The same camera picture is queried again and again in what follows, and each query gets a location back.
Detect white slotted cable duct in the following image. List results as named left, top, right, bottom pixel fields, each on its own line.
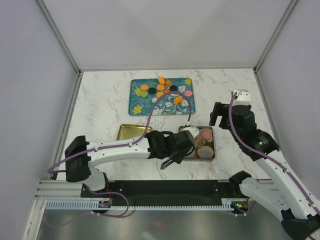
left=45, top=199, right=234, bottom=211

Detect black round cookie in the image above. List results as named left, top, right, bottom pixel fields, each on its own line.
left=169, top=85, right=178, bottom=92
left=148, top=87, right=157, bottom=95

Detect white paper cup top-right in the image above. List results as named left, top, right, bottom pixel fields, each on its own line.
left=200, top=128, right=213, bottom=143

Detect orange flower cookie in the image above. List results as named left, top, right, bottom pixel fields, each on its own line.
left=195, top=138, right=206, bottom=147

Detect white paper cup centre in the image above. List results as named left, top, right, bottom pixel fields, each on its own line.
left=194, top=136, right=206, bottom=151

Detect orange round cookie top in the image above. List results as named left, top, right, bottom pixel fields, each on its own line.
left=165, top=80, right=172, bottom=86

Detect dark cookie tin box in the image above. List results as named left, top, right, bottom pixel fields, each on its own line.
left=183, top=126, right=215, bottom=162

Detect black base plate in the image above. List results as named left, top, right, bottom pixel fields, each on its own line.
left=79, top=179, right=251, bottom=207

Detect orange fish cookie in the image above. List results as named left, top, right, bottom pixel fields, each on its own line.
left=173, top=96, right=183, bottom=106
left=158, top=76, right=166, bottom=85

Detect metal tongs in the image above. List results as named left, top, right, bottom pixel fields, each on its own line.
left=160, top=157, right=183, bottom=170

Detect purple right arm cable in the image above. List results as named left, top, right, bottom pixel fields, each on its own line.
left=229, top=91, right=320, bottom=217

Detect black round cookie left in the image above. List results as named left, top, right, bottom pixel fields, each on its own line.
left=148, top=87, right=157, bottom=95

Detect orange fish cookie centre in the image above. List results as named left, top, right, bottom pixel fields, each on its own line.
left=173, top=96, right=183, bottom=106

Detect orange fish cookie top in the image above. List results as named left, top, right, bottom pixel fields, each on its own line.
left=158, top=76, right=166, bottom=85

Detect pink round cookie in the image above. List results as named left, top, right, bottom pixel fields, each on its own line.
left=184, top=90, right=193, bottom=97

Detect teal floral tray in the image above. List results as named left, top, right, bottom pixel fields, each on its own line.
left=128, top=77, right=196, bottom=116

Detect orange round cookie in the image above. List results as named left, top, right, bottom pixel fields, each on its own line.
left=156, top=84, right=165, bottom=92
left=165, top=80, right=172, bottom=86
left=140, top=84, right=149, bottom=91
left=156, top=91, right=164, bottom=99

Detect gold tin lid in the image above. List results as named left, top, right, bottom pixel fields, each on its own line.
left=116, top=124, right=146, bottom=141

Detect aluminium frame rail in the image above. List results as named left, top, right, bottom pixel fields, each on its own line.
left=35, top=180, right=82, bottom=200

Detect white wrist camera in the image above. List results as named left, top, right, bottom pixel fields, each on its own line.
left=232, top=89, right=251, bottom=106
left=178, top=125, right=200, bottom=139

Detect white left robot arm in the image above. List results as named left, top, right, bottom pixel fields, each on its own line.
left=64, top=127, right=199, bottom=197

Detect green round cookie tray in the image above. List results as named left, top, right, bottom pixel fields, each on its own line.
left=140, top=91, right=148, bottom=98

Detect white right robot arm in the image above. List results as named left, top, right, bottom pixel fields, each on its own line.
left=209, top=102, right=320, bottom=240

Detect white paper cup bottom-right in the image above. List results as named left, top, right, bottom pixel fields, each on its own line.
left=197, top=145, right=215, bottom=159

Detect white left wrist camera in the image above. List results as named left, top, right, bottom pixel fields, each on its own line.
left=178, top=125, right=200, bottom=139

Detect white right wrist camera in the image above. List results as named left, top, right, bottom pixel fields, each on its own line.
left=232, top=89, right=251, bottom=106

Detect black round cookie right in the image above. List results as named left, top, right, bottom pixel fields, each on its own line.
left=169, top=85, right=178, bottom=92

